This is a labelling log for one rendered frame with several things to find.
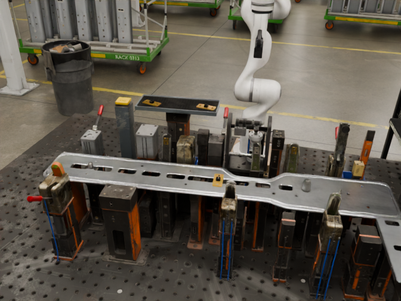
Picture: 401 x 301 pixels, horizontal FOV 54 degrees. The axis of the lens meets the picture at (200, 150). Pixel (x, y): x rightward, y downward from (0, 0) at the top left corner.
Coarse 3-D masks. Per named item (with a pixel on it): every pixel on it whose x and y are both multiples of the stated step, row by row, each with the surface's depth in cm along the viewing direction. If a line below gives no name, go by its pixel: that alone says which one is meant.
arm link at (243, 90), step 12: (240, 12) 184; (252, 24) 182; (252, 48) 187; (264, 48) 185; (252, 60) 188; (264, 60) 188; (252, 72) 190; (240, 84) 192; (252, 84) 192; (240, 96) 194
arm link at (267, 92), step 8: (256, 80) 193; (264, 80) 193; (272, 80) 193; (256, 88) 191; (264, 88) 191; (272, 88) 190; (280, 88) 193; (256, 96) 192; (264, 96) 191; (272, 96) 191; (264, 104) 194; (272, 104) 193; (248, 112) 201; (256, 112) 198; (264, 112) 197; (256, 120) 200; (264, 120) 204
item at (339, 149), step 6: (342, 126) 152; (348, 126) 151; (342, 132) 154; (342, 138) 154; (336, 144) 156; (342, 144) 155; (336, 150) 156; (342, 150) 156; (336, 156) 157; (342, 156) 156; (342, 162) 157
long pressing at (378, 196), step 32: (64, 160) 167; (96, 160) 167; (128, 160) 167; (192, 192) 149; (224, 192) 149; (256, 192) 149; (288, 192) 149; (320, 192) 150; (352, 192) 150; (384, 192) 150
